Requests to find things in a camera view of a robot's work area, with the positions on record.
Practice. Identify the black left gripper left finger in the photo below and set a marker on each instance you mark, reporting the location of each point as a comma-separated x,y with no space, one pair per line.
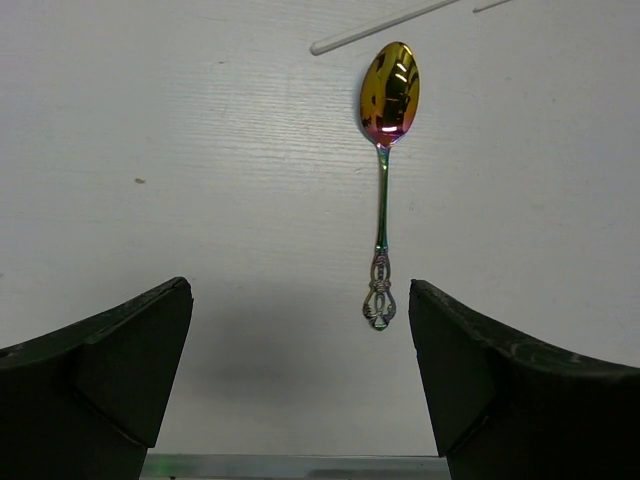
87,401

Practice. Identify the gold ornate rainbow spoon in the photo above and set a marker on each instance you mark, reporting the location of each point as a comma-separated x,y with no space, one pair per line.
388,103

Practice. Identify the silver chopstick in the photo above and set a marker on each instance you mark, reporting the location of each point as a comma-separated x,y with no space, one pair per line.
370,28
486,5

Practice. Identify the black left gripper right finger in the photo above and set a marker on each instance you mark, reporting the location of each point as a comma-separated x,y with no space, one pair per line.
506,405

